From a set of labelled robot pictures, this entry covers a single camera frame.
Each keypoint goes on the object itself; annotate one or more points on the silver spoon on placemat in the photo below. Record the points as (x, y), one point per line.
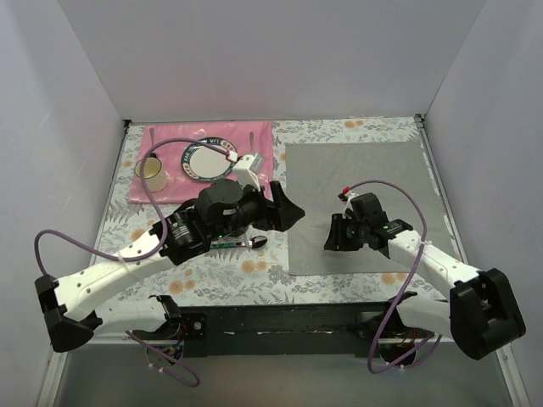
(151, 137)

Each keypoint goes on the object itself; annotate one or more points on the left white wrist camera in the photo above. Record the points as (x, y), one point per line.
(246, 168)

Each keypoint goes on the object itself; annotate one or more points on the spoon with green handle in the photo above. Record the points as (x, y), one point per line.
(255, 242)

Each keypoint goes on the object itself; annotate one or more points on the white plate patterned rim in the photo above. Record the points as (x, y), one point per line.
(204, 164)

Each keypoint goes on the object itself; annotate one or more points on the cream enamel mug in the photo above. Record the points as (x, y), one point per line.
(151, 172)

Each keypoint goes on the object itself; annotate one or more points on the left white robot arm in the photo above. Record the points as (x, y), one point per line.
(73, 306)

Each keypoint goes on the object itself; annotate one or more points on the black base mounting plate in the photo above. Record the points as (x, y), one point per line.
(278, 329)

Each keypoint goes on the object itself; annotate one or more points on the aluminium frame rail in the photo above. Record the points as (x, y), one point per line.
(113, 371)

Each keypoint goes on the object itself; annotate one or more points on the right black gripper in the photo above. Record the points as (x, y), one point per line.
(344, 231)

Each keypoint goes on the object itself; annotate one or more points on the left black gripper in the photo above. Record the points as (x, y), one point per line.
(272, 208)

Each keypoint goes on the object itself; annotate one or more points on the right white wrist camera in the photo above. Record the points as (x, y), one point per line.
(346, 197)

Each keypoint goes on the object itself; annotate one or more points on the grey cloth napkin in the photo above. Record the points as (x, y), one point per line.
(396, 172)

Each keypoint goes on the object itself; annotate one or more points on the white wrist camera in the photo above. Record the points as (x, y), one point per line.
(346, 197)
(246, 168)

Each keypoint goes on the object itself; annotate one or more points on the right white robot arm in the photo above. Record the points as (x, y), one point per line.
(478, 311)

